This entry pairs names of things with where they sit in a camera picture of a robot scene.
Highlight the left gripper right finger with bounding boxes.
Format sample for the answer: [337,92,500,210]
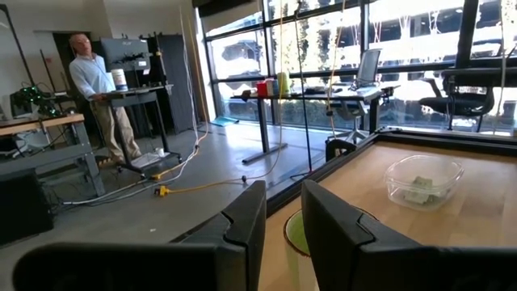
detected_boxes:
[301,179,517,291]

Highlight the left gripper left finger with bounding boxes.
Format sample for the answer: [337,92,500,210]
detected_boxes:
[11,179,267,291]

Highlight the green foil sachet packet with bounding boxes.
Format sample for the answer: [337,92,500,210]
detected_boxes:
[411,175,434,190]
[403,188,431,205]

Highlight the clear plastic bin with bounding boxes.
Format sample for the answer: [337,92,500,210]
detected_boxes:
[383,154,465,213]

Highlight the green ceramic mug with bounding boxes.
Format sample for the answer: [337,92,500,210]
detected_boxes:
[282,208,379,291]

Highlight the blue floor mat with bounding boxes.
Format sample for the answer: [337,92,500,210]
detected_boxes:
[209,116,240,128]

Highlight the grey office chair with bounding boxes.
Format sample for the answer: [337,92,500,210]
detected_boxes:
[326,100,369,145]

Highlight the black office chair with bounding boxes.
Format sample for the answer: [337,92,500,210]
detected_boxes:
[418,68,496,133]

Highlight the black standing desk cart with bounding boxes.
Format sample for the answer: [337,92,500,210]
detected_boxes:
[95,83,183,179]

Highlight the black leg office desk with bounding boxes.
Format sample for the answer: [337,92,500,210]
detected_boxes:
[229,84,401,165]

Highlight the black tall cabinet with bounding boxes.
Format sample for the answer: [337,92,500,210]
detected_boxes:
[151,34,195,134]

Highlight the black box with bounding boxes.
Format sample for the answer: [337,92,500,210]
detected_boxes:
[0,167,55,247]

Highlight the silver laptop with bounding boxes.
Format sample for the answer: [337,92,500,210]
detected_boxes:
[351,48,383,98]

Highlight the yellow-green roll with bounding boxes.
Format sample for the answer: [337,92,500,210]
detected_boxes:
[276,71,291,96]

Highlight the white canister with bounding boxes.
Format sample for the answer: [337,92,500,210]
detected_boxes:
[109,68,129,92]

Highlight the wooden top workbench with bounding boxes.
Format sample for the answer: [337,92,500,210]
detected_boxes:
[0,112,107,198]

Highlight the person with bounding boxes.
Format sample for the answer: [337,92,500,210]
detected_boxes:
[67,32,143,165]

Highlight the black computer monitor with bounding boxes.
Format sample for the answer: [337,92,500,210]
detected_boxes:
[99,37,151,73]

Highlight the background robot green lights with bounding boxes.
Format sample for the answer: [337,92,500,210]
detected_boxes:
[10,82,65,118]

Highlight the yellow extension cable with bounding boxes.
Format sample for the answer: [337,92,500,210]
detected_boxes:
[153,0,286,198]

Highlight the black window frame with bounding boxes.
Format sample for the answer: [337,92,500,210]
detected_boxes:
[193,0,517,137]

